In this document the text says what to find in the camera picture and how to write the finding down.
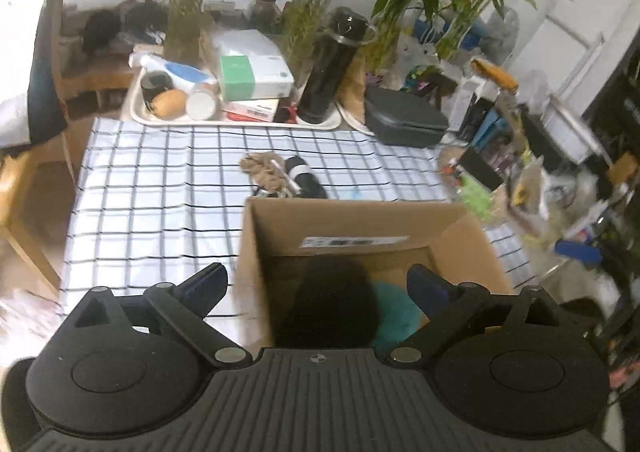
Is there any black rolled sock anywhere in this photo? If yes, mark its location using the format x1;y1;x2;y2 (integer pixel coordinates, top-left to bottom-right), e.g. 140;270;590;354
284;156;328;200

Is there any teal fluffy plush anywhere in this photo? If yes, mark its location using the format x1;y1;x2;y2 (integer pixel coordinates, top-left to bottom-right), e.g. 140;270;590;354
372;281;431;353

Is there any green packet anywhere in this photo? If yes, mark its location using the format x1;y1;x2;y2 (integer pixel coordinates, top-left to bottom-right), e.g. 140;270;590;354
457;177;494;219

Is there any black tape roll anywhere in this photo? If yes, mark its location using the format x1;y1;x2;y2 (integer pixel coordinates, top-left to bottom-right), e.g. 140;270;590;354
141;72;173;108

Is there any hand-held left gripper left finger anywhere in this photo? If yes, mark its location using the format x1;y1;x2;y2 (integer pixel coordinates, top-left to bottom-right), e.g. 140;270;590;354
62;263;248;369

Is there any tan pouch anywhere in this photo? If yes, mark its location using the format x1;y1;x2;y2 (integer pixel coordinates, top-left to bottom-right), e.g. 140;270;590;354
151;89;188;119

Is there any black shelving rack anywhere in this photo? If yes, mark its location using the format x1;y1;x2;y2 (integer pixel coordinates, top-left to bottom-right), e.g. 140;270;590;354
585;47;640;283

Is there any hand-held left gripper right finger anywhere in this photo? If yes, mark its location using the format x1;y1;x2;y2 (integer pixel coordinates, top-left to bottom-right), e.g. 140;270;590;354
382;264;583;367

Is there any wooden stool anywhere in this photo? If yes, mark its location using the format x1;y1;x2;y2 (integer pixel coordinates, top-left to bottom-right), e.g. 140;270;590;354
0;152;76;289

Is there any black fluffy plush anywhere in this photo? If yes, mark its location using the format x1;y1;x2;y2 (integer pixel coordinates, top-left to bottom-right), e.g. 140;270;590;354
275;256;381;349

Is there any blue box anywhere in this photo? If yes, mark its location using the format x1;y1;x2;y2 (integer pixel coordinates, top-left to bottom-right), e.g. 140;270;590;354
472;111;512;149

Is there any dark glass jar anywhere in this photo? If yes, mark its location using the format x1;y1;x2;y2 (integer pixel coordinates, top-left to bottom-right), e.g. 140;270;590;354
251;0;279;26

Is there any black water bottle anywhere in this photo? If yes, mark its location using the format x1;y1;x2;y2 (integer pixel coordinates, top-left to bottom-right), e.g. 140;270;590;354
296;7;377;125

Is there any black fuzzy item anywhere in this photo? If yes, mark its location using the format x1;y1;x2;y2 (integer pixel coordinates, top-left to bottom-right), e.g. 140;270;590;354
82;9;123;54

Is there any brown paper bag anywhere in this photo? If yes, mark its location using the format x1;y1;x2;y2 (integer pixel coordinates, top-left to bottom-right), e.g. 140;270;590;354
340;54;372;119

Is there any blue handled tool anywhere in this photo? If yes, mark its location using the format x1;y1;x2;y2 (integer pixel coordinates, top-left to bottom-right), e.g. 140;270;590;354
554;240;604;264

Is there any white frosted jar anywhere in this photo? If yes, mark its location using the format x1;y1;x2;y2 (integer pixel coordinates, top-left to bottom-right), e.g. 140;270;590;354
186;82;221;120

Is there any green white carton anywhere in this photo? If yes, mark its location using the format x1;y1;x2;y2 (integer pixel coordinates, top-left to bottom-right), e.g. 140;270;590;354
219;54;295;102

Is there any grey zip case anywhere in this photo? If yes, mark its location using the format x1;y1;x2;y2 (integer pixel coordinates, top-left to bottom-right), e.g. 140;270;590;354
364;87;450;148

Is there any cream plastic tray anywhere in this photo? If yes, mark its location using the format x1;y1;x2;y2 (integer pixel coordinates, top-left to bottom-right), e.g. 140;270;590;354
127;64;343;129

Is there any pink white flat box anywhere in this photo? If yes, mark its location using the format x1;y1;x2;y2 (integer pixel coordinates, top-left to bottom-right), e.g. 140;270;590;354
222;99;281;123

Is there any white bottle blue label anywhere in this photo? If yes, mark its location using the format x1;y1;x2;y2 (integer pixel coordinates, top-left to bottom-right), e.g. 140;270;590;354
129;54;218;93

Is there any brown cardboard box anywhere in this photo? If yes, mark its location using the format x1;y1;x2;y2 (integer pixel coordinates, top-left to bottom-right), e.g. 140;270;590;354
235;197;516;350

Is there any white panelled door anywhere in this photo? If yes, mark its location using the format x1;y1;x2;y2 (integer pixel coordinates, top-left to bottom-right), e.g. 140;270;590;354
500;0;640;98

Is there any orange yellow packet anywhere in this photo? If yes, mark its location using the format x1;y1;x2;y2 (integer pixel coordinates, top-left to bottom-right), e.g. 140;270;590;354
470;57;521;94

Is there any wooden side table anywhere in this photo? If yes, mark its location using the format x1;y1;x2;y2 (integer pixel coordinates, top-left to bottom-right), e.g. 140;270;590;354
60;4;151;108

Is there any small black box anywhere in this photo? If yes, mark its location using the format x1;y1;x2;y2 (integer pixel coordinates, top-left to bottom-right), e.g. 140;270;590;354
457;147;507;191

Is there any white bedding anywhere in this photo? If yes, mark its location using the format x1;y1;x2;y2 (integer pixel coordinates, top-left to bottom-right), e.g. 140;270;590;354
0;0;71;149

